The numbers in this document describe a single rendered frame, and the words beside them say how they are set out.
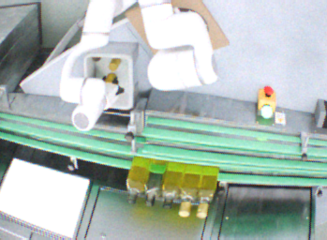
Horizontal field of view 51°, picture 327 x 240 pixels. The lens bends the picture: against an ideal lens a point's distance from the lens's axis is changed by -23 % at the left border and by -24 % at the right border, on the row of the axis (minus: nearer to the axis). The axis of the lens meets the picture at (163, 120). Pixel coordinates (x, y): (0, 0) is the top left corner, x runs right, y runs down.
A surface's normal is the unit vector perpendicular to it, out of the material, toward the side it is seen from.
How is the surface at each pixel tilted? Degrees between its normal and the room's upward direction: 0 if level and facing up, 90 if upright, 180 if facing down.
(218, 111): 90
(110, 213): 90
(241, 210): 89
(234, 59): 0
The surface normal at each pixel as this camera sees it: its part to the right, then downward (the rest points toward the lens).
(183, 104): 0.02, -0.75
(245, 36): -0.18, 0.66
